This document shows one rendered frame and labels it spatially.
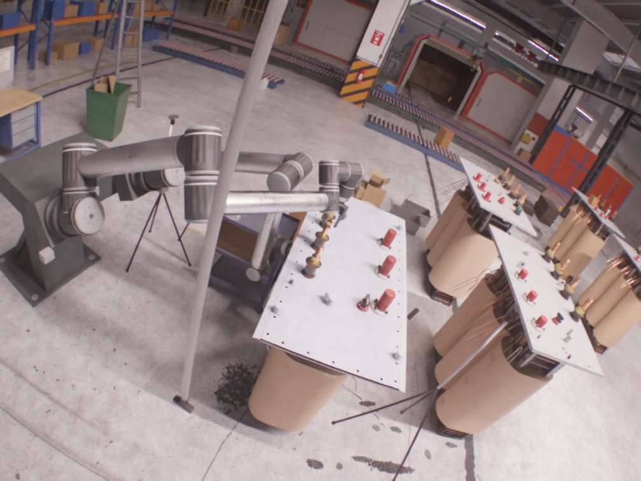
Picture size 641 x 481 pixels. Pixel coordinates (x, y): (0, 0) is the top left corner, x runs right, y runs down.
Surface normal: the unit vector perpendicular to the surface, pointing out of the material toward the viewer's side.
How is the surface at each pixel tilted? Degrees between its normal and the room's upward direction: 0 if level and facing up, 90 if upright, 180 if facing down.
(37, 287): 0
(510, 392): 90
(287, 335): 0
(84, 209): 60
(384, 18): 90
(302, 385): 90
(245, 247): 90
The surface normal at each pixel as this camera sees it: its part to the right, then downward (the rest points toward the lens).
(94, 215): 0.92, 0.04
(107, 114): 0.07, 0.68
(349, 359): 0.35, -0.75
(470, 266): -0.18, 0.54
